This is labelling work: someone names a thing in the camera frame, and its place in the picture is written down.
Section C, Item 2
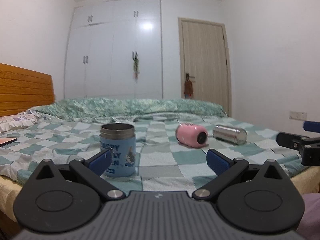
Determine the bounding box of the orange wooden headboard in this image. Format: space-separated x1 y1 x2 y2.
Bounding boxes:
0 63 55 116

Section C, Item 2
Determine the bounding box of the pink book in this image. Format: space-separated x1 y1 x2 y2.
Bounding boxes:
0 138 17 147

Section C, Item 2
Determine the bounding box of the pink cup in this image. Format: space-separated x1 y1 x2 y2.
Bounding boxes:
175 124 208 148

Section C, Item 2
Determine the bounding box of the green checkered bed sheet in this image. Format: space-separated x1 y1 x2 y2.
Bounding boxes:
1 113 304 192

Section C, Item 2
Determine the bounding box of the beige wooden door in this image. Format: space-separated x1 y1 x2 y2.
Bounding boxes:
178 17 232 116

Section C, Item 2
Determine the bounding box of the silver steel cup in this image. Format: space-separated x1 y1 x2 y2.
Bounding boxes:
213 125 247 145

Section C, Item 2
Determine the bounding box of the red hanging ornament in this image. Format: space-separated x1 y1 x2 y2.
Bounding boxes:
184 73 193 99

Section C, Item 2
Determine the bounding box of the green floral quilt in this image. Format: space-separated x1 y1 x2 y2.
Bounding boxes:
26 97 227 122

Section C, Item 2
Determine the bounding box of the blue cartoon cup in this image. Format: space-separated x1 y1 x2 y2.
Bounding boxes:
100 123 136 177

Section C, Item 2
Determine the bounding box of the floral pillow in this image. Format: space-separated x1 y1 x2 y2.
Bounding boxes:
0 114 38 133

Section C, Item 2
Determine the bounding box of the wall outlet plate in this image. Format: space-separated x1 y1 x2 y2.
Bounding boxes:
289 111 307 121

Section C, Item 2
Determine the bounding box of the white wardrobe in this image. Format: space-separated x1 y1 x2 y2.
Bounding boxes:
64 0 163 99

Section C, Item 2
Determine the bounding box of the green hanging decoration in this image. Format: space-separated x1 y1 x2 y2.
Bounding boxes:
133 52 139 81

